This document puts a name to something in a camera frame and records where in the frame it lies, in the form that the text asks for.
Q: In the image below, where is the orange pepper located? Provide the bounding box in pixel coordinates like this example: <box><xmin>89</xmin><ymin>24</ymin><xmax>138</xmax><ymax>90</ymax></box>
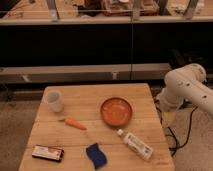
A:
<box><xmin>59</xmin><ymin>118</ymin><xmax>87</xmax><ymax>130</ymax></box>

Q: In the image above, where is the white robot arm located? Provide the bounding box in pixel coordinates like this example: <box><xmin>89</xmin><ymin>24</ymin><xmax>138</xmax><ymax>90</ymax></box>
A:
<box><xmin>159</xmin><ymin>63</ymin><xmax>213</xmax><ymax>118</ymax></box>

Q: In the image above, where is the white plastic bottle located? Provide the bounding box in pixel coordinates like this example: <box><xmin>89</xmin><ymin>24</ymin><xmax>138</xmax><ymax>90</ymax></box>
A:
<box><xmin>117</xmin><ymin>129</ymin><xmax>153</xmax><ymax>160</ymax></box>

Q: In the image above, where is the orange round plate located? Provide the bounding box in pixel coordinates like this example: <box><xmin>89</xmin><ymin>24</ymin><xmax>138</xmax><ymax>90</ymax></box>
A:
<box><xmin>100</xmin><ymin>97</ymin><xmax>133</xmax><ymax>127</ymax></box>

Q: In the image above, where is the black and white box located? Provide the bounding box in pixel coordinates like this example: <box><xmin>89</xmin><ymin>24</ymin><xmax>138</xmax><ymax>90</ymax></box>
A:
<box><xmin>32</xmin><ymin>145</ymin><xmax>64</xmax><ymax>162</ymax></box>

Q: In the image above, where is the blue sponge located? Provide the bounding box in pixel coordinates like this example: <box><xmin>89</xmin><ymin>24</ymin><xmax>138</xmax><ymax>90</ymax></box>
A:
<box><xmin>86</xmin><ymin>143</ymin><xmax>107</xmax><ymax>169</ymax></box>

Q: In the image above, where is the black cable on floor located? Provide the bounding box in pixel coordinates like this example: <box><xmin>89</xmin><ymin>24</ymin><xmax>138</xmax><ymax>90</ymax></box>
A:
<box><xmin>153</xmin><ymin>96</ymin><xmax>199</xmax><ymax>157</ymax></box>

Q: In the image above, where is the translucent plastic cup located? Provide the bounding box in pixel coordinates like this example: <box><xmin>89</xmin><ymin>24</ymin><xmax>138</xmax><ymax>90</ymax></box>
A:
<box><xmin>44</xmin><ymin>90</ymin><xmax>63</xmax><ymax>113</ymax></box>

